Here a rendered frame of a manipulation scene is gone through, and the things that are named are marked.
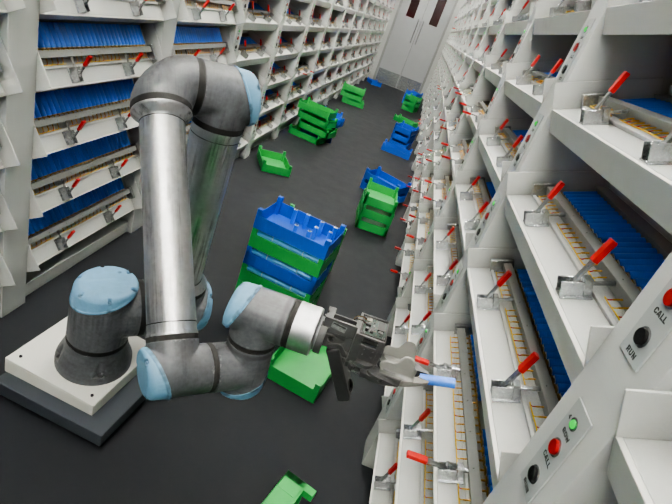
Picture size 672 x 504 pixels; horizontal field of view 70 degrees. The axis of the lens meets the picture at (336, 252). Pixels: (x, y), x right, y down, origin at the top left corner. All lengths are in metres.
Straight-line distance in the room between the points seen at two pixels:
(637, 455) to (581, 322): 0.21
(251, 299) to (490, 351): 0.42
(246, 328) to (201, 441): 0.66
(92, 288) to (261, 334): 0.56
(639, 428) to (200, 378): 0.65
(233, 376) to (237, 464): 0.57
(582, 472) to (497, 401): 0.27
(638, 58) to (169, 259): 0.93
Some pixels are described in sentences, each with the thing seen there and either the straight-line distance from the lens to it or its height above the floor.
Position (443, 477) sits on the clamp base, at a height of 0.54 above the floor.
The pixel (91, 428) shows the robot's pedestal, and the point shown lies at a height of 0.06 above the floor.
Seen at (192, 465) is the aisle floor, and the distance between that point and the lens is 1.43.
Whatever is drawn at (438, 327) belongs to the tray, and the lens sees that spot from 1.25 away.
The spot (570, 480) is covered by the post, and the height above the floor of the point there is 0.84.
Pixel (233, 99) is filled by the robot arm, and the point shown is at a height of 0.90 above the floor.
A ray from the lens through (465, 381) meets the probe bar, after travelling 1.06.
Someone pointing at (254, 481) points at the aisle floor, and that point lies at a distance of 1.44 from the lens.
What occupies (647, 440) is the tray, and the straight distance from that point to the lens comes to 0.51.
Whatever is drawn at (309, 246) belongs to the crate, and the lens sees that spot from 1.78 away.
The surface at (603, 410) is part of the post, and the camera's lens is 0.53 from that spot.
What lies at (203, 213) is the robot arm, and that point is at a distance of 1.18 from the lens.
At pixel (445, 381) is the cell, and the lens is 0.91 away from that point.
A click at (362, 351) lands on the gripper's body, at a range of 0.86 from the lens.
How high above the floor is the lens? 1.15
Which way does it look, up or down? 26 degrees down
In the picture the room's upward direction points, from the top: 21 degrees clockwise
